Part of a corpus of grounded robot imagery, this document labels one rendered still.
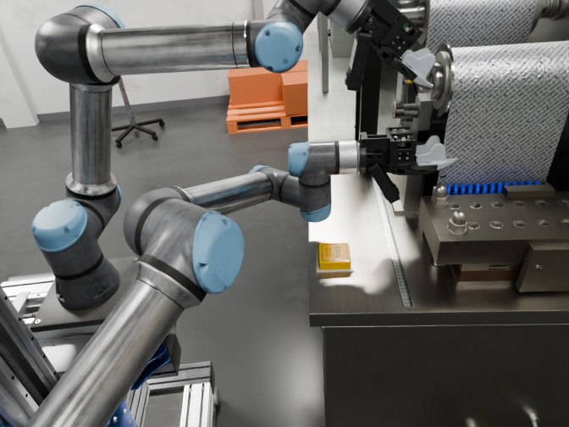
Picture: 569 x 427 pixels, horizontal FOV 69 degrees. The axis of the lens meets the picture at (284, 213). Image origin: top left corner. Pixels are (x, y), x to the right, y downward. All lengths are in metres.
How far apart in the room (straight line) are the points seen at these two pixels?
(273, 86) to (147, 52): 3.37
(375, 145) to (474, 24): 0.40
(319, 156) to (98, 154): 0.51
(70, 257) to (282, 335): 1.17
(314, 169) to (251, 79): 3.20
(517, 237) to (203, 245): 0.59
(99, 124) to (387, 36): 0.63
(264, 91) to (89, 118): 3.20
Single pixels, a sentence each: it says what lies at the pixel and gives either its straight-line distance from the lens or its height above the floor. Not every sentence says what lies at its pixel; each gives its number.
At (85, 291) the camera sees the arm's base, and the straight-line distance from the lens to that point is 1.11.
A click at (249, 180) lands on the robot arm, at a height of 1.08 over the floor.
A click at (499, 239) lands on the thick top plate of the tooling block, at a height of 1.03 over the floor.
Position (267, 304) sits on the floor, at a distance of 2.12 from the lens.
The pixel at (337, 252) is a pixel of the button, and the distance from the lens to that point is 0.96.
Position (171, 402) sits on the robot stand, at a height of 0.21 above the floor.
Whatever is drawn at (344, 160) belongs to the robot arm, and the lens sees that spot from 0.90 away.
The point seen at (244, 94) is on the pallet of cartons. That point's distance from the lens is 4.12.
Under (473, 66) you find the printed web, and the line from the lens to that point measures 0.93.
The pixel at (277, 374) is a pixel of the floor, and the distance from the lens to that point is 1.87.
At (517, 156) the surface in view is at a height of 1.10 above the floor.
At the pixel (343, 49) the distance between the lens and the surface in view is 1.92.
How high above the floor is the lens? 1.55
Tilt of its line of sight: 35 degrees down
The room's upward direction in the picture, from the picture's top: 5 degrees counter-clockwise
